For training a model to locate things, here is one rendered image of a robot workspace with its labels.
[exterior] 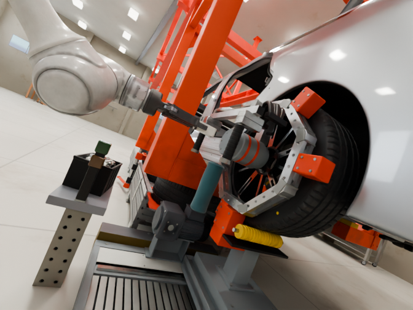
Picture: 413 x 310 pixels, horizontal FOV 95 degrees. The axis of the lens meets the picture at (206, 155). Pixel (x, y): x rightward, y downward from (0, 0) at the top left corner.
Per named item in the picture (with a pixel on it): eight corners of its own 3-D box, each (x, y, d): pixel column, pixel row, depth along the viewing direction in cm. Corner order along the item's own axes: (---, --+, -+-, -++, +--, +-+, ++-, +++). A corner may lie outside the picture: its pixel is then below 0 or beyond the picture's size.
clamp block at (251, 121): (260, 133, 69) (265, 119, 69) (241, 122, 65) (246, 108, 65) (252, 133, 73) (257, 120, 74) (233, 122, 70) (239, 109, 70)
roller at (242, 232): (284, 251, 88) (289, 240, 88) (234, 240, 76) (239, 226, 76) (275, 245, 93) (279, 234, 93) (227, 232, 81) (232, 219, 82)
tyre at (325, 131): (409, 203, 61) (323, 96, 106) (373, 181, 52) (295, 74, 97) (262, 254, 102) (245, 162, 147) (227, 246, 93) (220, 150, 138)
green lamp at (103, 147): (106, 155, 62) (111, 144, 62) (93, 151, 61) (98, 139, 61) (107, 154, 66) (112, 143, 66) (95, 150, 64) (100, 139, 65)
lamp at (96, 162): (100, 170, 62) (105, 158, 62) (87, 165, 61) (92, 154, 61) (102, 167, 66) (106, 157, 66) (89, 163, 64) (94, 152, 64)
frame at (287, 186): (279, 237, 68) (334, 99, 70) (266, 234, 66) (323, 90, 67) (216, 191, 118) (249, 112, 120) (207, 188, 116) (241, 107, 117)
